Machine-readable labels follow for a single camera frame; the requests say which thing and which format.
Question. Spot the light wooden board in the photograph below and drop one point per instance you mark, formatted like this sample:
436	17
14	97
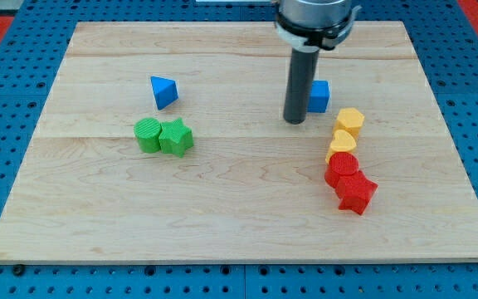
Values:
251	190

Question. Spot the green cylinder block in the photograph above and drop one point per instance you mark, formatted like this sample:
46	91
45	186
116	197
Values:
147	132

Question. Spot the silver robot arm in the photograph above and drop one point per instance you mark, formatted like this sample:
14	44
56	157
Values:
310	25

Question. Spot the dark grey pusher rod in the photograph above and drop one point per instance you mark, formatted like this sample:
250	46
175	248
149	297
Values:
299	84

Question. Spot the yellow heart block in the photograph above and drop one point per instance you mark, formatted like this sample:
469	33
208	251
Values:
342	141

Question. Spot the yellow hexagon block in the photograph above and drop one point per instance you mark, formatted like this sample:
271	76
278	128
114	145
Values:
350	120

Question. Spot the green star block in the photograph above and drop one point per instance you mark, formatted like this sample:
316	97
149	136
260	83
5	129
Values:
175	138

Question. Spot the blue triangular block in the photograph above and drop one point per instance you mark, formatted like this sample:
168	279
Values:
165	91

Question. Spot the blue cube block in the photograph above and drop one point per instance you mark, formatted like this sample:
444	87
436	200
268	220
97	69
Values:
319	97

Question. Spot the red star block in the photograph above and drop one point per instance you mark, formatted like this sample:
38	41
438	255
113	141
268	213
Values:
355	192

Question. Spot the red cylinder block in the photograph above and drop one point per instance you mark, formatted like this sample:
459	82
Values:
340	164

